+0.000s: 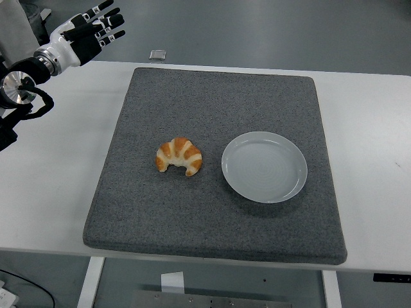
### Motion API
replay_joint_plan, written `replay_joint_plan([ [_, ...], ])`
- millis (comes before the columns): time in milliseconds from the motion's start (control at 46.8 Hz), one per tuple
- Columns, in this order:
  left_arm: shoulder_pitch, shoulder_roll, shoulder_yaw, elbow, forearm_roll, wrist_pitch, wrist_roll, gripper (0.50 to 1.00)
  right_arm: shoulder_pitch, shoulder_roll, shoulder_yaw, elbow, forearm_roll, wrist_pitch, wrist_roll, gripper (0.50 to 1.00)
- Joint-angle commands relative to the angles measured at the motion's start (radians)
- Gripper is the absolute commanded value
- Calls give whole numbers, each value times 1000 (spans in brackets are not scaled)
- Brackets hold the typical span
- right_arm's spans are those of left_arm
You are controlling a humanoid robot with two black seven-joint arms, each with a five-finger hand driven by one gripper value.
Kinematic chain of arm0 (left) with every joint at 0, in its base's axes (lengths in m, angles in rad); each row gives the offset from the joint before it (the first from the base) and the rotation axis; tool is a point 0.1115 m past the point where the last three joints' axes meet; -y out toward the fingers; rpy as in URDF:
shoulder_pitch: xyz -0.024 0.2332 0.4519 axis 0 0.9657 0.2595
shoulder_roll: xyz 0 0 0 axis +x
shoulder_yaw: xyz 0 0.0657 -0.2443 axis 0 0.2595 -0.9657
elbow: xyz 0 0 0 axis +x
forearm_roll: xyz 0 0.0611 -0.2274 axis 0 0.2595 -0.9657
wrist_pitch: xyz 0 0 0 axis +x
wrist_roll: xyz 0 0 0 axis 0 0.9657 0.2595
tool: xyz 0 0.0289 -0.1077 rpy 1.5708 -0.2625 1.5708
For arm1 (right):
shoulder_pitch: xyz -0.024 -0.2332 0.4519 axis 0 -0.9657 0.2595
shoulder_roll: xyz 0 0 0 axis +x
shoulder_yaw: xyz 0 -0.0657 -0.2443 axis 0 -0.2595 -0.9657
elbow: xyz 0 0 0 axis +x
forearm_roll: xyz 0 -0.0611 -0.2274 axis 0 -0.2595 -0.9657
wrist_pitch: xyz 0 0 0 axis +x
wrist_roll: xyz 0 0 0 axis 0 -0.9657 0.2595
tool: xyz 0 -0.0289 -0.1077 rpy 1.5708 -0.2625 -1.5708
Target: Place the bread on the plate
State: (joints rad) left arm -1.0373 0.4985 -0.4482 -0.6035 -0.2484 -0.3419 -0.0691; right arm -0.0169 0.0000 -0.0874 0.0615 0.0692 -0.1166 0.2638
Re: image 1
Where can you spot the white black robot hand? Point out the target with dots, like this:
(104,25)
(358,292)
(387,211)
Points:
(69,48)

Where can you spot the golden striped croissant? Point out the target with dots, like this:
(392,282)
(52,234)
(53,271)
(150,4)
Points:
(187,154)

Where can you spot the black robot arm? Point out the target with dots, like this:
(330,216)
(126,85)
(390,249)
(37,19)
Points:
(14,85)

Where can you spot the pale grey round plate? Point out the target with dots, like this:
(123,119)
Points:
(263,170)

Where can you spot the person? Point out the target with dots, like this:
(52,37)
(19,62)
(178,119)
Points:
(16,25)

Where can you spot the small square floor socket cover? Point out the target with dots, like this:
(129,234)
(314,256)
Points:
(157,54)

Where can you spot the grey speckled square mat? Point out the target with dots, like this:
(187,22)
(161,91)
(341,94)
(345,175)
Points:
(192,218)

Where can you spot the white table leg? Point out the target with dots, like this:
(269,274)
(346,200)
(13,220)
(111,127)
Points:
(332,288)
(90,282)

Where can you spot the white power strip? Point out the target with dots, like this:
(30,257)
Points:
(7,296)

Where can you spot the black table control panel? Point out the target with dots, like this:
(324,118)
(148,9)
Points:
(391,278)

